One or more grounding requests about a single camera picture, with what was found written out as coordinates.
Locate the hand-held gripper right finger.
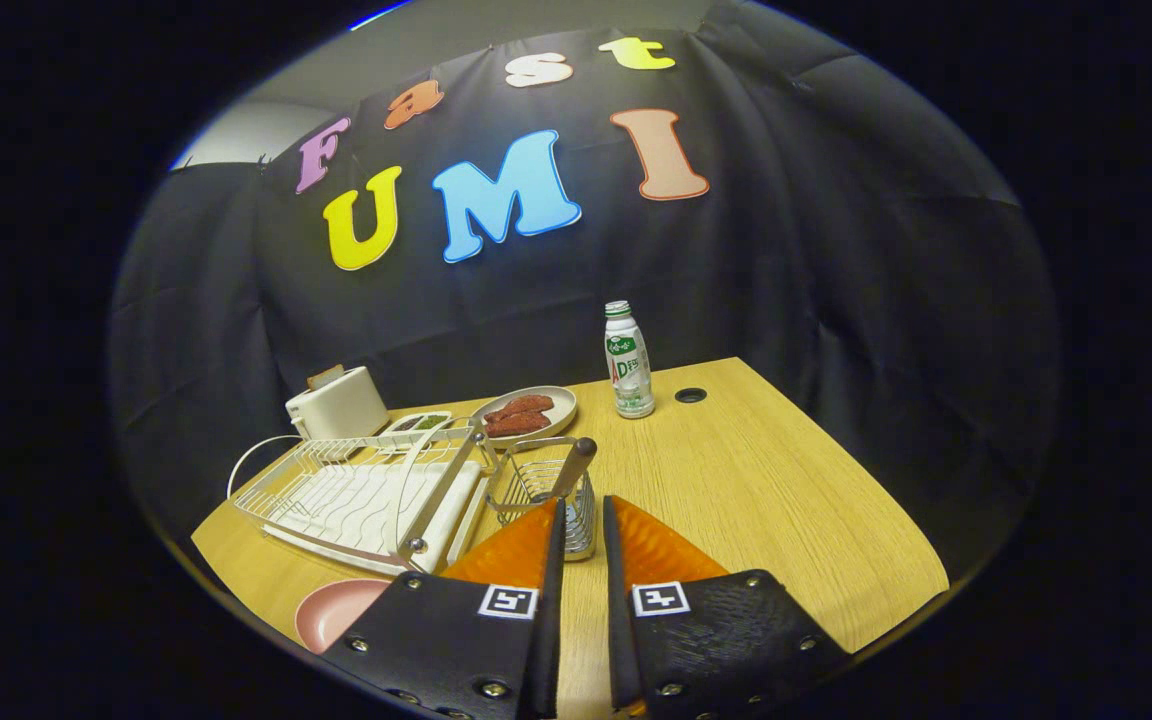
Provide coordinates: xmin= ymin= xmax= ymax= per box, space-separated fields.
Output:
xmin=601 ymin=495 xmax=852 ymax=720

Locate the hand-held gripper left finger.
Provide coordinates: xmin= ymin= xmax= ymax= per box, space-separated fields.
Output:
xmin=321 ymin=497 xmax=569 ymax=720

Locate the metal wire cutlery basket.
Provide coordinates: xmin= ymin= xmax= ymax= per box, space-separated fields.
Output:
xmin=484 ymin=436 xmax=599 ymax=563

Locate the dark-handled metal spoon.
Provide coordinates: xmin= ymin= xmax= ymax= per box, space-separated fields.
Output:
xmin=548 ymin=437 xmax=599 ymax=501

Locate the white wire dish rack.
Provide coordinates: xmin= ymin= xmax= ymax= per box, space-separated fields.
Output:
xmin=226 ymin=420 xmax=502 ymax=576

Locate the pink plate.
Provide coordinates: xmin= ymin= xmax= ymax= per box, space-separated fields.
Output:
xmin=294 ymin=578 xmax=392 ymax=656

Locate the beige round plate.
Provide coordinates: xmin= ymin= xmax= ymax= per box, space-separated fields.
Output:
xmin=469 ymin=385 xmax=579 ymax=448

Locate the reddish brown meat piece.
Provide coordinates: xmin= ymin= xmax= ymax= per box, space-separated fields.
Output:
xmin=484 ymin=394 xmax=555 ymax=421
xmin=484 ymin=411 xmax=552 ymax=438

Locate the white divided bean tray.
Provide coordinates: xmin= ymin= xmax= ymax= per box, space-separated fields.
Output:
xmin=376 ymin=410 xmax=455 ymax=438

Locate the white drink bottle green label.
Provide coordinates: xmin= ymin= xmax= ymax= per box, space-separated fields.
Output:
xmin=604 ymin=300 xmax=656 ymax=420

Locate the white toaster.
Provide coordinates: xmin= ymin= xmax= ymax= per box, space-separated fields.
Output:
xmin=284 ymin=365 xmax=390 ymax=442

